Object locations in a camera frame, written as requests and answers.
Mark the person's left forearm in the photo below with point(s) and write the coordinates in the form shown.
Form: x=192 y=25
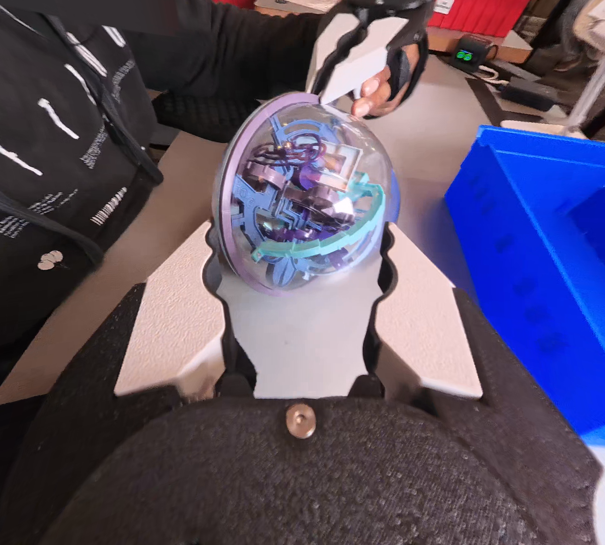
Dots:
x=227 y=49

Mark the person's black printed jacket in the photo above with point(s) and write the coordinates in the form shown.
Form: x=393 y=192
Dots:
x=66 y=176

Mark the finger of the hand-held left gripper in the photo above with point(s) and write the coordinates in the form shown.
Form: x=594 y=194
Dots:
x=331 y=49
x=364 y=68

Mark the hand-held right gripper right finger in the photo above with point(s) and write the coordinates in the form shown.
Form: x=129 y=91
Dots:
x=425 y=328

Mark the small black device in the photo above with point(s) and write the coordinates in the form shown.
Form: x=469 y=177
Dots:
x=470 y=54

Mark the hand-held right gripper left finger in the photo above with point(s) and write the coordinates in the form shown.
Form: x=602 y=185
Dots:
x=170 y=328

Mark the blue plastic bin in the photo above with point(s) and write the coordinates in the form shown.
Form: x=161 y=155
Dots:
x=539 y=261

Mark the clear maze ball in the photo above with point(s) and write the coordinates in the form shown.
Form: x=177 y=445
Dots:
x=302 y=195

